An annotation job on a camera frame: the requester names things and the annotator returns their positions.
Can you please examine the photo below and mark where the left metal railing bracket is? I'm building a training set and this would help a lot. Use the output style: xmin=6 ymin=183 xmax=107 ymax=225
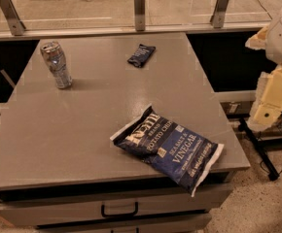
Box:
xmin=0 ymin=0 xmax=26 ymax=36

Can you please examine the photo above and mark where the blue kettle chips bag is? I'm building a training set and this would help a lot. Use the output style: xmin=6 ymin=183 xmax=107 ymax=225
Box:
xmin=110 ymin=105 xmax=224 ymax=197

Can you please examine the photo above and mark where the middle metal railing bracket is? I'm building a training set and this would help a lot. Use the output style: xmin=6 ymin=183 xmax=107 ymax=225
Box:
xmin=134 ymin=0 xmax=145 ymax=31

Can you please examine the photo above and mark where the grey drawer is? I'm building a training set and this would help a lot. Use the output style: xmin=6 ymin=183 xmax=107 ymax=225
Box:
xmin=36 ymin=214 xmax=211 ymax=233
xmin=0 ymin=183 xmax=232 ymax=226

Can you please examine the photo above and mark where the right metal railing bracket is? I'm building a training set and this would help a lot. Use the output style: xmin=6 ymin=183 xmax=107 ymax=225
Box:
xmin=210 ymin=0 xmax=229 ymax=28

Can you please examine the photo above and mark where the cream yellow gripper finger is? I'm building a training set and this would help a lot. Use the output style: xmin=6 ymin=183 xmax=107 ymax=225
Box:
xmin=245 ymin=26 xmax=282 ymax=131

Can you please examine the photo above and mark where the grey upper drawer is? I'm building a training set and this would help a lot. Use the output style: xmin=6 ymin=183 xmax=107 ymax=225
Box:
xmin=0 ymin=183 xmax=232 ymax=226

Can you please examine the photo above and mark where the silver blue redbull can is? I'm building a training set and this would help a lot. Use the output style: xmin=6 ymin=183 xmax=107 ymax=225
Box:
xmin=40 ymin=41 xmax=72 ymax=89

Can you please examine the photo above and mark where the grey lower drawer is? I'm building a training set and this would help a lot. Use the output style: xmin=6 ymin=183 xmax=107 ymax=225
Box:
xmin=36 ymin=214 xmax=211 ymax=233

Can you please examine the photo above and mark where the black drawer handle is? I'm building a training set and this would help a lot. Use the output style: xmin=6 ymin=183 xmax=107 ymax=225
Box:
xmin=100 ymin=202 xmax=139 ymax=218

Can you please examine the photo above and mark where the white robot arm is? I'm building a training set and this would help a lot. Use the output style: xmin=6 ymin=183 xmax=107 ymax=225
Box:
xmin=245 ymin=8 xmax=282 ymax=131

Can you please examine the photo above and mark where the small dark blue snack packet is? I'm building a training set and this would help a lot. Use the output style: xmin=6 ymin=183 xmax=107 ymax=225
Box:
xmin=127 ymin=44 xmax=156 ymax=68

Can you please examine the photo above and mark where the black stand leg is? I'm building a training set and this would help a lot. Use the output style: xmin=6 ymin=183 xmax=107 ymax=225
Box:
xmin=238 ymin=117 xmax=279 ymax=181

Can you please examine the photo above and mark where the metal railing bracket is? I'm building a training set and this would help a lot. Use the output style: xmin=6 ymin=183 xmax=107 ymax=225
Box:
xmin=0 ymin=0 xmax=26 ymax=36
xmin=210 ymin=0 xmax=229 ymax=28
xmin=134 ymin=0 xmax=145 ymax=31

